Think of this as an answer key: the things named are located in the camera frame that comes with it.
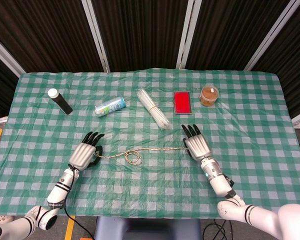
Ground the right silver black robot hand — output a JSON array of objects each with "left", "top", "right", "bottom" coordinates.
[{"left": 181, "top": 123, "right": 213, "bottom": 162}]

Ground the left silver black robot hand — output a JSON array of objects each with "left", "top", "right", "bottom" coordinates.
[{"left": 68, "top": 131, "right": 106, "bottom": 172}]

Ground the beige twisted rope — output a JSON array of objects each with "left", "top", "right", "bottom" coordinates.
[{"left": 95, "top": 147, "right": 191, "bottom": 166}]

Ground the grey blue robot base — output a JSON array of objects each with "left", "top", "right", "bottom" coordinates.
[{"left": 93, "top": 216, "right": 202, "bottom": 240}]

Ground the red card case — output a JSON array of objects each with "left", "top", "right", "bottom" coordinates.
[{"left": 173, "top": 91, "right": 193, "bottom": 116}]

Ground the clear jar of brown contents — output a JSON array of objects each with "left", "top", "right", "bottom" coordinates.
[{"left": 199, "top": 85, "right": 220, "bottom": 107}]

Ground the blue green drink can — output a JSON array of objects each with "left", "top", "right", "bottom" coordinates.
[{"left": 94, "top": 96, "right": 127, "bottom": 118}]

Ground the bundle of clear straws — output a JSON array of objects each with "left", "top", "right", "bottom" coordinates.
[{"left": 136, "top": 87, "right": 172, "bottom": 130}]

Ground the black bottle with white cap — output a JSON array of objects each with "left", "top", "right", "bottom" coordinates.
[{"left": 47, "top": 88, "right": 74, "bottom": 116}]

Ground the green white checkered tablecloth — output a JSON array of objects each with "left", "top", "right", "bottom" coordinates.
[{"left": 0, "top": 67, "right": 300, "bottom": 220}]

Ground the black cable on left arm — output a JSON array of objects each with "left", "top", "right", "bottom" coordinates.
[{"left": 64, "top": 163, "right": 96, "bottom": 240}]

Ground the black floor cable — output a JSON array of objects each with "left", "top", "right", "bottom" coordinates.
[{"left": 201, "top": 218, "right": 233, "bottom": 240}]

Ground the white partition frame post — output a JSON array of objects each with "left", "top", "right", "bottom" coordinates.
[
  {"left": 81, "top": 0, "right": 111, "bottom": 73},
  {"left": 243, "top": 0, "right": 300, "bottom": 72},
  {"left": 0, "top": 31, "right": 26, "bottom": 78},
  {"left": 176, "top": 0, "right": 203, "bottom": 70}
]

